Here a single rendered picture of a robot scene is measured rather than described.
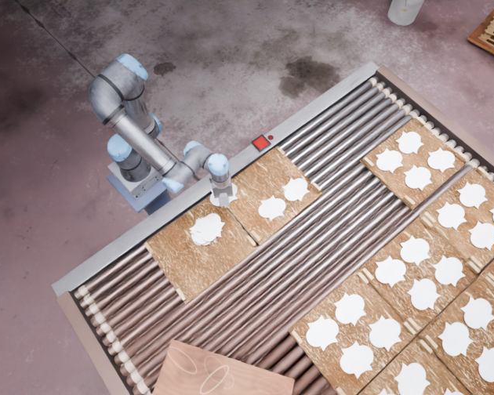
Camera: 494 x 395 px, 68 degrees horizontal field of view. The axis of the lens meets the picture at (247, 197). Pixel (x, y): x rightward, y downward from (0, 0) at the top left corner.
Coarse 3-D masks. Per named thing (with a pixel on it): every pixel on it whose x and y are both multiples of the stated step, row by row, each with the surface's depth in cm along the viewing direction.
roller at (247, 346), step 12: (468, 156) 190; (396, 216) 178; (384, 228) 176; (372, 240) 174; (360, 252) 172; (336, 264) 170; (348, 264) 170; (324, 276) 168; (312, 288) 165; (300, 300) 163; (288, 312) 161; (276, 324) 160; (252, 336) 158; (264, 336) 158; (240, 348) 156; (252, 348) 157
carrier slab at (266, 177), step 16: (272, 160) 189; (288, 160) 189; (240, 176) 186; (256, 176) 186; (272, 176) 186; (288, 176) 185; (304, 176) 185; (240, 192) 182; (256, 192) 182; (272, 192) 182; (240, 208) 179; (256, 208) 179; (288, 208) 179; (304, 208) 179; (256, 224) 176; (272, 224) 176
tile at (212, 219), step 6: (210, 216) 170; (216, 216) 170; (204, 222) 169; (210, 222) 169; (216, 222) 169; (204, 228) 168; (210, 228) 168; (216, 228) 168; (204, 234) 167; (210, 234) 167; (216, 234) 167; (204, 240) 166; (210, 240) 166
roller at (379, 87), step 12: (384, 84) 210; (360, 96) 207; (348, 108) 203; (336, 120) 201; (312, 132) 198; (300, 144) 195; (288, 156) 193; (132, 264) 171; (144, 264) 173; (120, 276) 168; (96, 288) 167; (108, 288) 167; (84, 300) 164
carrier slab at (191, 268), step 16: (208, 208) 179; (224, 208) 179; (176, 224) 176; (192, 224) 176; (160, 240) 173; (176, 240) 173; (192, 240) 173; (224, 240) 173; (240, 240) 173; (160, 256) 170; (176, 256) 170; (192, 256) 170; (208, 256) 170; (224, 256) 170; (240, 256) 170; (176, 272) 167; (192, 272) 167; (208, 272) 167; (224, 272) 167; (176, 288) 164; (192, 288) 164
